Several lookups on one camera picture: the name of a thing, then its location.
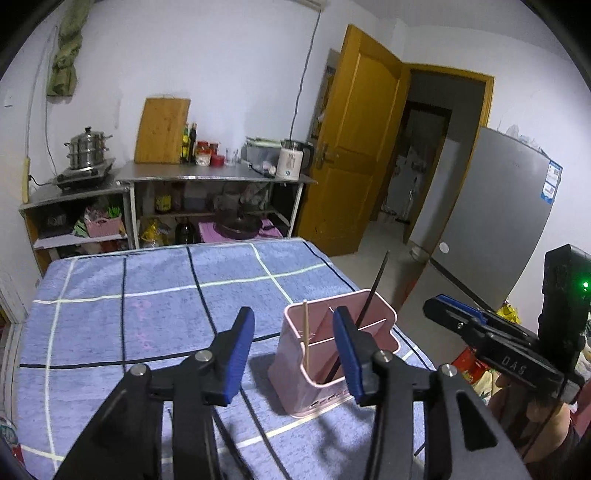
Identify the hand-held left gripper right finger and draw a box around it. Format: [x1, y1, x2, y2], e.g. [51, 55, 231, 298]
[332, 306, 532, 480]

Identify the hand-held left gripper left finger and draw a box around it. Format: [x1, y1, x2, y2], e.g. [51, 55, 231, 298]
[54, 306, 256, 480]

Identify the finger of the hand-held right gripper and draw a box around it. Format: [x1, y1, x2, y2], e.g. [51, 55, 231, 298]
[424, 298, 490, 344]
[436, 294, 539, 342]

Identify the wooden chopstick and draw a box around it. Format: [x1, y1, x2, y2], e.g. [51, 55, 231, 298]
[302, 299, 311, 386]

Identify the pink utensil holder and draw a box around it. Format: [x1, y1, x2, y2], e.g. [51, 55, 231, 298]
[269, 288, 399, 418]

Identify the person's right forearm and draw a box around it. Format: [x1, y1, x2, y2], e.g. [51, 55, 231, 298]
[489, 383, 583, 464]

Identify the yellow plastic bag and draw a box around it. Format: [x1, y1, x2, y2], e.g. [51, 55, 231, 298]
[496, 302, 522, 324]

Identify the red plastic bag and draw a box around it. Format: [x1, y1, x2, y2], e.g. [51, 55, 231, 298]
[455, 348, 490, 384]

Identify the grey refrigerator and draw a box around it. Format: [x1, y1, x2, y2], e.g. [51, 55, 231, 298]
[411, 127, 564, 315]

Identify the blue plaid blanket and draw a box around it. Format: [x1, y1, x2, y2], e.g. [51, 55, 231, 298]
[11, 237, 437, 480]

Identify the pink mat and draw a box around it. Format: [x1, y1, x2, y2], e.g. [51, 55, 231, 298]
[198, 219, 283, 243]

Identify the black frying pan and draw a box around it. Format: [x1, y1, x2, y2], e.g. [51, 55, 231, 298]
[215, 215, 273, 240]

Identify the large dark bottle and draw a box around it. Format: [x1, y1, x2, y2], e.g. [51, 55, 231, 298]
[174, 217, 195, 245]

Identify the large yellow oil jug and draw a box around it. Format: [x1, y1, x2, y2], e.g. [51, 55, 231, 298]
[141, 219, 162, 247]

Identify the steel kitchen table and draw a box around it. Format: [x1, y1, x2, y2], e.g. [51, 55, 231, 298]
[115, 161, 318, 250]

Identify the pink plastic basket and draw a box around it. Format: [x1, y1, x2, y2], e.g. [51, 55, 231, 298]
[83, 217, 126, 238]

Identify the white electric kettle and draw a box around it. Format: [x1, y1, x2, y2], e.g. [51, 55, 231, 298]
[276, 138, 315, 180]

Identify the grey storage box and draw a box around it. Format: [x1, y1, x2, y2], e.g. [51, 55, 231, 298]
[242, 136, 283, 172]

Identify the wooden door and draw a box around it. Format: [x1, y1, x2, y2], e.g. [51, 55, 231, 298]
[295, 24, 411, 257]

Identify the wooden cutting board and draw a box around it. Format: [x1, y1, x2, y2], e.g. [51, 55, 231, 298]
[134, 97, 191, 164]

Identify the induction cooker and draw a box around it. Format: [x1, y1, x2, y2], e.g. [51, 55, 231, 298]
[55, 158, 116, 192]

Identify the wooden shelf cabinet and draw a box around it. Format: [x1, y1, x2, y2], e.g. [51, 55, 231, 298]
[18, 182, 134, 278]

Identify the steel steamer pot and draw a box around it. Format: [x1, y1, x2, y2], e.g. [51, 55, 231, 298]
[64, 127, 114, 171]

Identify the green hanging cloth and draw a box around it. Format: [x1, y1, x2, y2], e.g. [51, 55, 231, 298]
[46, 0, 84, 97]

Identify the grey wall cable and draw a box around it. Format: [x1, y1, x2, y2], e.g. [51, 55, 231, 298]
[288, 9, 321, 139]

